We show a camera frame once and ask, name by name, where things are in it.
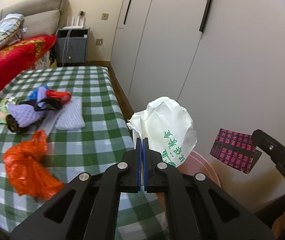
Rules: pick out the orange plastic bag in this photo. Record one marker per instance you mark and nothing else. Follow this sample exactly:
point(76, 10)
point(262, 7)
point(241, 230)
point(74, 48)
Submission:
point(25, 172)

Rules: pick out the purple foam net sleeve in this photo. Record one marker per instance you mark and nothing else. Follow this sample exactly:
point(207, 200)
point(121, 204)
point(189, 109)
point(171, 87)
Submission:
point(24, 113)

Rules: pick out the beige upholstered headboard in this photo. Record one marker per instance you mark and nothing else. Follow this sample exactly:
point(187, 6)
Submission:
point(41, 17)

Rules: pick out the red floral blanket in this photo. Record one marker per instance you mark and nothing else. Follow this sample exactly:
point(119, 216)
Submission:
point(22, 55)

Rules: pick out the clear plastic tube package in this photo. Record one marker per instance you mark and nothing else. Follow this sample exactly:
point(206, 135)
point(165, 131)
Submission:
point(49, 122)

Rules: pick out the floral bed sheet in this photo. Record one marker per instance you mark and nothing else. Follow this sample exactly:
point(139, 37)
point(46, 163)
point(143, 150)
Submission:
point(48, 60)

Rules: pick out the blue plastic bag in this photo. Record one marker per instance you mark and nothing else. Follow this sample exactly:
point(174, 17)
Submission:
point(34, 94)

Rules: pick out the lower wall socket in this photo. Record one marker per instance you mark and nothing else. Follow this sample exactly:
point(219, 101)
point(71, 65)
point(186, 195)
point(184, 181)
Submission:
point(99, 41)

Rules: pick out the upper wall switch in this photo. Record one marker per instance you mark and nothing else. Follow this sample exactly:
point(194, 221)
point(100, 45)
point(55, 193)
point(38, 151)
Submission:
point(104, 16)

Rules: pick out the white wardrobe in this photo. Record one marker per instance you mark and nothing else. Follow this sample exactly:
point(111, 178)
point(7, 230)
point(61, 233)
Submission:
point(224, 61)

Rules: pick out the white paper bag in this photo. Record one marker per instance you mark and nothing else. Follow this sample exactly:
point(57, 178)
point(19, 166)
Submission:
point(168, 127)

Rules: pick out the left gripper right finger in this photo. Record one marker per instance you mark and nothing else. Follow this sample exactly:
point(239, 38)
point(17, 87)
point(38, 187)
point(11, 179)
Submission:
point(196, 207)

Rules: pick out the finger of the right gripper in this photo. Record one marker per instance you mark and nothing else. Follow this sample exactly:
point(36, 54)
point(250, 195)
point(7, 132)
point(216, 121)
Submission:
point(271, 147)

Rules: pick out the white wifi router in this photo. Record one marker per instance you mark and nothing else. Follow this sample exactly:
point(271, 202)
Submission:
point(76, 23)

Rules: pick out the brown camouflage cloth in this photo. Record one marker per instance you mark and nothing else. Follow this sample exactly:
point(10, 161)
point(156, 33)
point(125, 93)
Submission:
point(13, 126)

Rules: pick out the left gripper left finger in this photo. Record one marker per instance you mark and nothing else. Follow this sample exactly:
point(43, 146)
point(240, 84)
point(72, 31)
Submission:
point(87, 207)

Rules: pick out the pink plastic trash bin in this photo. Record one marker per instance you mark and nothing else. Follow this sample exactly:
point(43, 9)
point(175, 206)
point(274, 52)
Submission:
point(195, 163)

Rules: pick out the blue plaid folded quilt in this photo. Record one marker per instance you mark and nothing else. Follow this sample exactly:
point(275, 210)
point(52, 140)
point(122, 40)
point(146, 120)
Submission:
point(11, 29)

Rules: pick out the green panda snack packet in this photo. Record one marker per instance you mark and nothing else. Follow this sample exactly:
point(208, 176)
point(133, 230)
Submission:
point(4, 108)

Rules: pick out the grey bedside cabinet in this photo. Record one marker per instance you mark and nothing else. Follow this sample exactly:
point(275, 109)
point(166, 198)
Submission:
point(72, 46)

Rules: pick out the black plastic wrapper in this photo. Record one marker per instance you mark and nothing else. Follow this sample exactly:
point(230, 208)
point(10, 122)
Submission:
point(46, 104)

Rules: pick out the red snack bag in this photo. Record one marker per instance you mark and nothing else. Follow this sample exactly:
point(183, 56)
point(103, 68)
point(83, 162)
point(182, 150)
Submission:
point(63, 97)

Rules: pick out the pink patterned black box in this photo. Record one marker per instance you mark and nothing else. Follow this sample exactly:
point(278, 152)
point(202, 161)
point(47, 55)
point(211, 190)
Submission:
point(235, 150)

